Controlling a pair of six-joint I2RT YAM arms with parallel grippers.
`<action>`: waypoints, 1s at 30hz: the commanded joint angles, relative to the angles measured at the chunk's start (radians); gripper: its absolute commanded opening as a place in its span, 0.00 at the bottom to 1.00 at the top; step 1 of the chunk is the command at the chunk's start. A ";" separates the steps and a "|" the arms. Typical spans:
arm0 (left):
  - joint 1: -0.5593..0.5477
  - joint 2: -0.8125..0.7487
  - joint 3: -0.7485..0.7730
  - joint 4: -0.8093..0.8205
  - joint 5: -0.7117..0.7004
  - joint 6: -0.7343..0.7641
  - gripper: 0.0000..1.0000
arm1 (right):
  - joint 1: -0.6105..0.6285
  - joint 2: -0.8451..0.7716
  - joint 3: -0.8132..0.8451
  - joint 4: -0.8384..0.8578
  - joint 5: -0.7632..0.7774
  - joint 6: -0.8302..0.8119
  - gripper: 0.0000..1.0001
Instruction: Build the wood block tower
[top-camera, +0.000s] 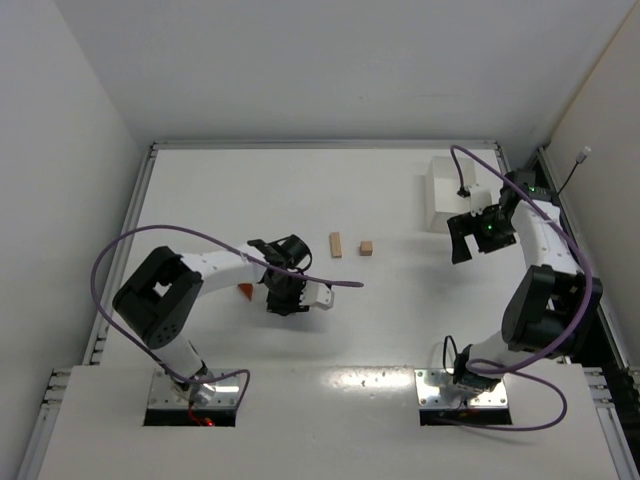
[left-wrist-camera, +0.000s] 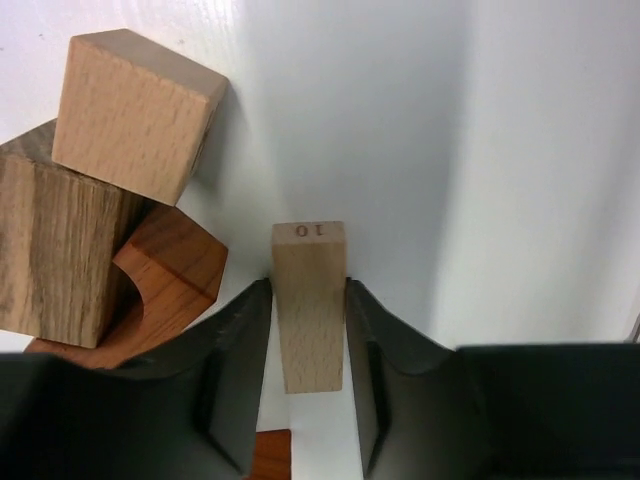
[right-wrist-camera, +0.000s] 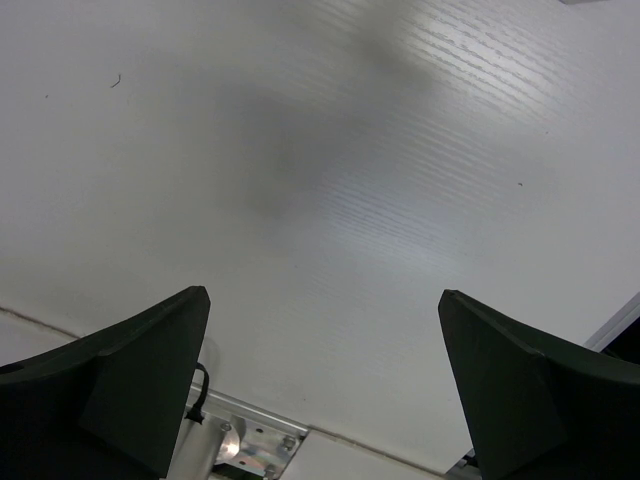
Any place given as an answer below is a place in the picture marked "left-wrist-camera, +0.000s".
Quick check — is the red-brown triangle block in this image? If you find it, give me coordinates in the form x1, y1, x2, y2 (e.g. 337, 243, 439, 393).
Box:
248, 429, 292, 480

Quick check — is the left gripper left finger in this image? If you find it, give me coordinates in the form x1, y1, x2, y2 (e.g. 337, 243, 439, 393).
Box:
1, 279, 272, 479

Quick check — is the red-brown arch block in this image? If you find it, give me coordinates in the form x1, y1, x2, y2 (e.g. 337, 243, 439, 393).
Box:
25, 204, 228, 368

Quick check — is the light wood plank block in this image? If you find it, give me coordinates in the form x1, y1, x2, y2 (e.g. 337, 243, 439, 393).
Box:
271, 221, 347, 394

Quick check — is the small light wood cube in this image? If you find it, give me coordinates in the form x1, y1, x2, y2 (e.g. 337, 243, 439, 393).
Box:
52, 29, 228, 206

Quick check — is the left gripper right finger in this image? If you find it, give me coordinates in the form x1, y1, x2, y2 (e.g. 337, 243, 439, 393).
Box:
346, 280, 639, 479

